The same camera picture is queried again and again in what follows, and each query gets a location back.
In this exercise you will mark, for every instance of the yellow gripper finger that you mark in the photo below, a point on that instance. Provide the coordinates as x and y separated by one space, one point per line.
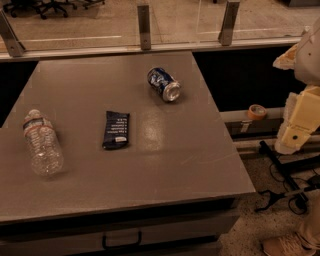
286 61
301 118

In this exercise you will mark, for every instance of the blue pepsi can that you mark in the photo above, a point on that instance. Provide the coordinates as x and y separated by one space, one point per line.
164 84

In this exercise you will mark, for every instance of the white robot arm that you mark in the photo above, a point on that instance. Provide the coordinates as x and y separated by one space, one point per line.
307 60

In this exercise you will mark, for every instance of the orange tape roll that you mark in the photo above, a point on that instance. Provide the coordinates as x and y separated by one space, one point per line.
256 112

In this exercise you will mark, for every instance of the tan shoe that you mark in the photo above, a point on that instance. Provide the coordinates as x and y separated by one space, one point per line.
286 245

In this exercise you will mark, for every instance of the dark blue snack bar packet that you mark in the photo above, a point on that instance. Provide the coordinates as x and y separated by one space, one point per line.
116 133

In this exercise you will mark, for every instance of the black office chair base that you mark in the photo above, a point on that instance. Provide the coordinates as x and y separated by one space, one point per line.
41 7

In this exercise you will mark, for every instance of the clear plastic water bottle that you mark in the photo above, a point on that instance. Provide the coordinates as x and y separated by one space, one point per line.
43 145

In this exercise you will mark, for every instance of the glass barrier panel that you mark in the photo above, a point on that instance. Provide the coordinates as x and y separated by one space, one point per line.
115 23

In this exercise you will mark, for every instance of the black stand with cables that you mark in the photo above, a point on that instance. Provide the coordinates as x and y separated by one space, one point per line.
297 199

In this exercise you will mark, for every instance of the right metal bracket post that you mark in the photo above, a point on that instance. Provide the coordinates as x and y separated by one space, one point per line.
226 33

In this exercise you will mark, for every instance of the black drawer handle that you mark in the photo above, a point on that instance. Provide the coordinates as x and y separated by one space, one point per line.
122 240

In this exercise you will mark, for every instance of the left metal bracket post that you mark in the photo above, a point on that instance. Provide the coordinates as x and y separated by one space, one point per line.
14 47

